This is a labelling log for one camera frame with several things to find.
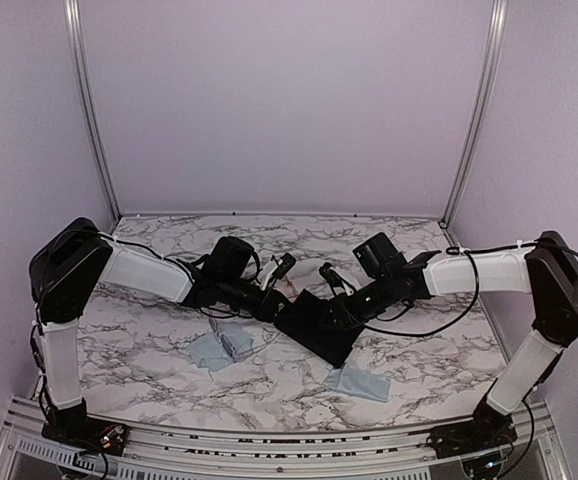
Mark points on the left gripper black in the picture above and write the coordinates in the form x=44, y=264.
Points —
x=267, y=311

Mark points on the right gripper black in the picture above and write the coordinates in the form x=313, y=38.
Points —
x=345, y=314

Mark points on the pink frame sunglasses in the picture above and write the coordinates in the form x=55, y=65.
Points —
x=291, y=287

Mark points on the black glasses case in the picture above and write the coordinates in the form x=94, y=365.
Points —
x=301, y=321

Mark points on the clear purple lens sunglasses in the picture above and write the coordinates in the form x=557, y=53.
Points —
x=237, y=343

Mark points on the blue cleaning cloth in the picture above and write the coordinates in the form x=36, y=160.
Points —
x=354, y=382
x=206, y=352

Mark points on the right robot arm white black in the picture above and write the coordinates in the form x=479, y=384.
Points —
x=544, y=271

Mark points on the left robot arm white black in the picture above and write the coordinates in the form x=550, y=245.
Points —
x=83, y=264

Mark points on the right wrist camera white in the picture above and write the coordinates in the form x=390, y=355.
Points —
x=338, y=285

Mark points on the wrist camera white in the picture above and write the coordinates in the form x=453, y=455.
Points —
x=275, y=269
x=338, y=285

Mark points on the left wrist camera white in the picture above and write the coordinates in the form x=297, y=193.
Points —
x=275, y=269

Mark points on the front aluminium rail base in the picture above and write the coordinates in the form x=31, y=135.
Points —
x=530, y=450

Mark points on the right aluminium frame post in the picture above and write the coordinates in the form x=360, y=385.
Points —
x=485, y=87

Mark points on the aluminium frame post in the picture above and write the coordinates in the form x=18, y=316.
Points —
x=85, y=92
x=485, y=87

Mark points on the left aluminium frame post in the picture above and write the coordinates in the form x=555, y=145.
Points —
x=85, y=92

